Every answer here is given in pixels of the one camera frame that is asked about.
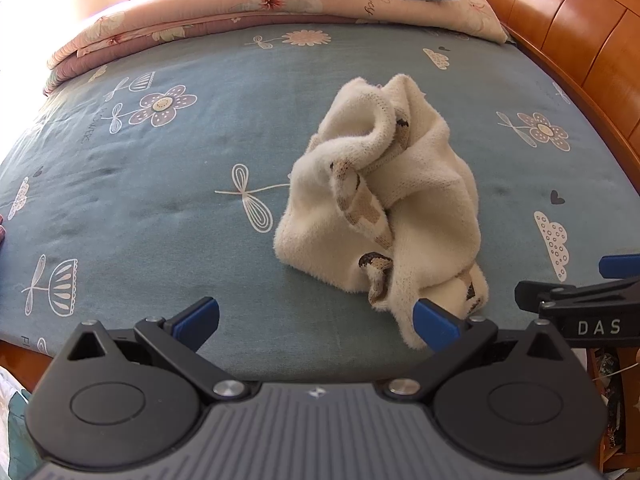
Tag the white fuzzy knit sweater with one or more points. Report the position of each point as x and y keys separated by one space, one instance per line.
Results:
x=425 y=185

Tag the wooden bed side rail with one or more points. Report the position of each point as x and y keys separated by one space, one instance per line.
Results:
x=20 y=357

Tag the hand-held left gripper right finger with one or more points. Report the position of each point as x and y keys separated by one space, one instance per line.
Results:
x=435 y=325

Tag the wooden bed headboard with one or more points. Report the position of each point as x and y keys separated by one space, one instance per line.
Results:
x=560 y=10

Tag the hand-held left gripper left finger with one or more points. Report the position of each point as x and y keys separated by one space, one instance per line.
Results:
x=197 y=317

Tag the pink floral folded quilt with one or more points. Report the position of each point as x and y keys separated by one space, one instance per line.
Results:
x=440 y=15

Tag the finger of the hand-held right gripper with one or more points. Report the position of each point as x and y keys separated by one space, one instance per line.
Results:
x=620 y=266
x=550 y=295

